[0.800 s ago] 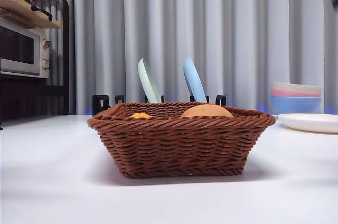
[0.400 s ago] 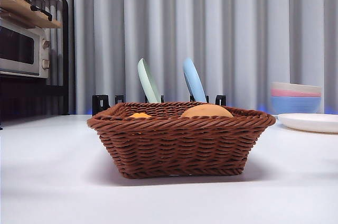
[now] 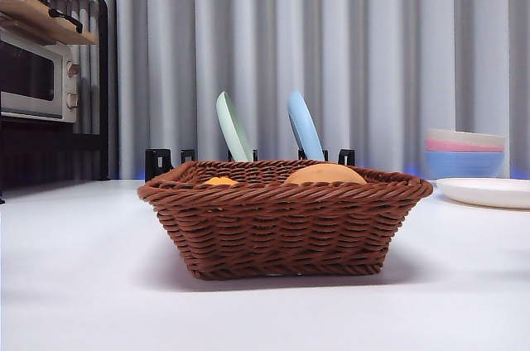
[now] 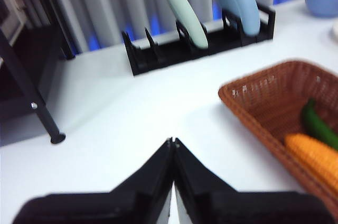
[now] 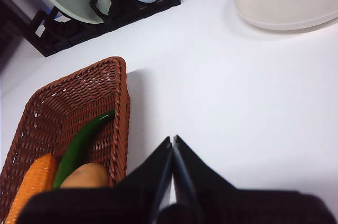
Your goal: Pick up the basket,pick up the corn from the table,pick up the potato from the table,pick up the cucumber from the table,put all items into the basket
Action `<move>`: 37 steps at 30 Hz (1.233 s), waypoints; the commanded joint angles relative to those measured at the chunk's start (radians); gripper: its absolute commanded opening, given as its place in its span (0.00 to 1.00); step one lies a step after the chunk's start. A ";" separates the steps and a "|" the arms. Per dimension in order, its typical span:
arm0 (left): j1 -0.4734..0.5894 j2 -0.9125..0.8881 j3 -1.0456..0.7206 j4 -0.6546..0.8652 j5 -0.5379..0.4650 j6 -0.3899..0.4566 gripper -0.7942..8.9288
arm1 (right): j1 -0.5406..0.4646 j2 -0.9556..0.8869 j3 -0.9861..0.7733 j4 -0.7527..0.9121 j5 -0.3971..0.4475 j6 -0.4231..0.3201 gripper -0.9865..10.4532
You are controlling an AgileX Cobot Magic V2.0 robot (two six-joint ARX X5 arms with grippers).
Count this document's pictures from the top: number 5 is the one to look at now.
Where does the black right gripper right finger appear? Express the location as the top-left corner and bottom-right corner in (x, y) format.
(173, 134), (336, 224)

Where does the green cucumber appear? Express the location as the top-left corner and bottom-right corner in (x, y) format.
(52, 110), (116, 189)

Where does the tan potato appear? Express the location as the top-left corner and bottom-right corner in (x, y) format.
(60, 163), (110, 189)

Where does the brown wicker basket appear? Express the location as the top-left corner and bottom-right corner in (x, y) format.
(0, 56), (132, 224)

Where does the black metal shelf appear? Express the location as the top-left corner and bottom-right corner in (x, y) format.
(0, 0), (26, 73)

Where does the black plate rack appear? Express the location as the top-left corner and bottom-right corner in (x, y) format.
(25, 0), (182, 58)

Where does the orange corn cob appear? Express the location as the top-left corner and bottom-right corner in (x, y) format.
(4, 153), (59, 224)

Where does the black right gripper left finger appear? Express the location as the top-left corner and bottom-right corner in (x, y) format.
(15, 136), (174, 224)

